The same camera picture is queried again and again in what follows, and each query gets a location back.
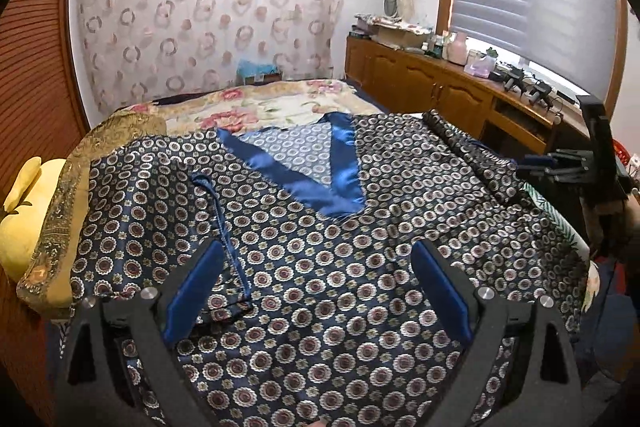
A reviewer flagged gold brocade cushion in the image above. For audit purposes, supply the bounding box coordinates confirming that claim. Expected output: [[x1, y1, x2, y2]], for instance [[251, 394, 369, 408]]
[[16, 113, 168, 314]]

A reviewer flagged person's right hand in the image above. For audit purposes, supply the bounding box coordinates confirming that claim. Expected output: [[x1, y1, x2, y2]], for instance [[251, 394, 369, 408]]
[[582, 193, 605, 254]]

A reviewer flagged circle-patterned sheer curtain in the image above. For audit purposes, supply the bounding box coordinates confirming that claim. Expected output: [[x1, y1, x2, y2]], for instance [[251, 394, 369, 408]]
[[72, 0, 347, 114]]

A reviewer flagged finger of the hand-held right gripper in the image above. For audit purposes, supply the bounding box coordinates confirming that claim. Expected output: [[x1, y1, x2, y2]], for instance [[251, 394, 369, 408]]
[[545, 149, 591, 164], [517, 159, 593, 184]]

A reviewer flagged black electronic device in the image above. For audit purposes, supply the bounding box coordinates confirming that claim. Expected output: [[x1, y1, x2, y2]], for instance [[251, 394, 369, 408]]
[[501, 67, 566, 108]]

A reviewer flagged navy circle-patterned satin robe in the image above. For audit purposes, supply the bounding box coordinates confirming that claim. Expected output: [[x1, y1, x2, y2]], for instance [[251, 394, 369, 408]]
[[70, 111, 591, 427]]

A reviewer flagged wooden louvred door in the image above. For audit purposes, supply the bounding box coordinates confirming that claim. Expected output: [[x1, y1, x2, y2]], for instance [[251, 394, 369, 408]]
[[0, 0, 91, 188]]

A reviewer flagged wooden cabinet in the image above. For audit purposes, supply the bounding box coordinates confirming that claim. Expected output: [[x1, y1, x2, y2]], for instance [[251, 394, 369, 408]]
[[345, 34, 591, 158]]

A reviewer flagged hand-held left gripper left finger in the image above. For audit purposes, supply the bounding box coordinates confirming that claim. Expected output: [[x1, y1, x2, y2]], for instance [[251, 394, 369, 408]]
[[55, 239, 228, 427]]

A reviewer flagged yellow plush toy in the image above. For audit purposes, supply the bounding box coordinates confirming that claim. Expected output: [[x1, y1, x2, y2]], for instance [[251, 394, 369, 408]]
[[0, 157, 68, 284]]

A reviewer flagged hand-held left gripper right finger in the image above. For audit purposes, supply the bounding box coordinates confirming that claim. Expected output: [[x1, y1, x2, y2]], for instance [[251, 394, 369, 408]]
[[411, 239, 586, 427]]

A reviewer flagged cardboard box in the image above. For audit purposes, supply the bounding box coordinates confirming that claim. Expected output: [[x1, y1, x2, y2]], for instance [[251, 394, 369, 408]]
[[370, 23, 433, 48]]

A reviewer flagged pink jug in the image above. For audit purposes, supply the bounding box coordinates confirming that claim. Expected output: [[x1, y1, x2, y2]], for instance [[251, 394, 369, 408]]
[[446, 33, 468, 66]]

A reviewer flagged teal fabric item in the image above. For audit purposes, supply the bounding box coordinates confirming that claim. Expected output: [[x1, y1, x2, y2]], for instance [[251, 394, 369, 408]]
[[236, 58, 280, 84]]

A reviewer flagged floral quilt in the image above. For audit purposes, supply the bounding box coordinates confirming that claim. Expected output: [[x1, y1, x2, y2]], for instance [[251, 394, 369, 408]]
[[107, 78, 387, 144]]

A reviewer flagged green leaf-print bedsheet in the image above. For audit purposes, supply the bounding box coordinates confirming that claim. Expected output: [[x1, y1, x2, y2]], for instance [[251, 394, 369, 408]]
[[522, 184, 602, 325]]

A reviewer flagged clear plastic container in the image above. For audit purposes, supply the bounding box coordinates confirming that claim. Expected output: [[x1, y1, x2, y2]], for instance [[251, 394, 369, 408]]
[[464, 49, 496, 78]]

